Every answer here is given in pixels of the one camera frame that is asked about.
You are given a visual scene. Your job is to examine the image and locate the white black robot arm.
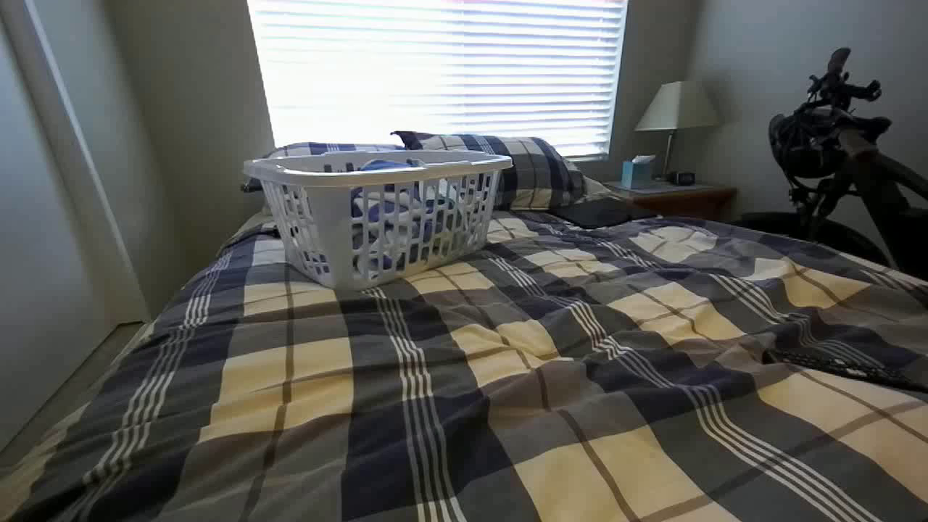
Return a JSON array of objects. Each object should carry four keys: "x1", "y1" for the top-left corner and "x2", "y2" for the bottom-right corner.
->
[{"x1": 738, "y1": 47, "x2": 928, "y2": 278}]

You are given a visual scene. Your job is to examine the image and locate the black tv remote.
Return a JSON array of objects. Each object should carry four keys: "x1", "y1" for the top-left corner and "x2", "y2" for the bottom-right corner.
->
[{"x1": 773, "y1": 342, "x2": 883, "y2": 379}]

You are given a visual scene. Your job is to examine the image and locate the blue clothes in basket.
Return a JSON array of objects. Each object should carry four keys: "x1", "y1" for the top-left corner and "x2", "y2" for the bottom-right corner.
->
[{"x1": 348, "y1": 156, "x2": 493, "y2": 272}]

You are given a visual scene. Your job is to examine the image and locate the plaid pillow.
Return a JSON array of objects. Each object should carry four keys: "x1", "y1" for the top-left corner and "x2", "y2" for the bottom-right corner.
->
[{"x1": 398, "y1": 131, "x2": 586, "y2": 213}]

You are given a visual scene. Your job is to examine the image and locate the white plastic laundry basket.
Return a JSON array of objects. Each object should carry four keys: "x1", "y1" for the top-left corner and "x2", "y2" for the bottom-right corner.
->
[{"x1": 242, "y1": 152, "x2": 511, "y2": 291}]

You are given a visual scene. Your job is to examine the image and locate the plaid bed comforter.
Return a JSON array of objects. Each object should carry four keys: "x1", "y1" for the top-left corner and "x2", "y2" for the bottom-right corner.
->
[{"x1": 0, "y1": 213, "x2": 928, "y2": 522}]

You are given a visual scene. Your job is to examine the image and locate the teal tissue box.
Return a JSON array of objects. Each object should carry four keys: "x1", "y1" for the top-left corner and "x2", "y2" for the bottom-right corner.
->
[{"x1": 619, "y1": 153, "x2": 656, "y2": 189}]

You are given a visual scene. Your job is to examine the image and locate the wooden nightstand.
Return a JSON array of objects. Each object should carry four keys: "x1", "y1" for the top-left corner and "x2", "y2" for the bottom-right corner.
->
[{"x1": 627, "y1": 187, "x2": 737, "y2": 218}]

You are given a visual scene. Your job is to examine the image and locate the white window blinds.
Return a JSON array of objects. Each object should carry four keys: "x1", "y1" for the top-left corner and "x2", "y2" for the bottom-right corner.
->
[{"x1": 245, "y1": 0, "x2": 630, "y2": 156}]

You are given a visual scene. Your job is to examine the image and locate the small black alarm clock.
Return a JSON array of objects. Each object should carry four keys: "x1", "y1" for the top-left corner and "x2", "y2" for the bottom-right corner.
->
[{"x1": 673, "y1": 172, "x2": 695, "y2": 187}]

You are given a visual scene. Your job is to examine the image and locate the beige table lamp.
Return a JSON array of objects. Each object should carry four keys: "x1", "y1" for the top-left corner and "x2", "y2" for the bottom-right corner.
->
[{"x1": 634, "y1": 78, "x2": 718, "y2": 178}]

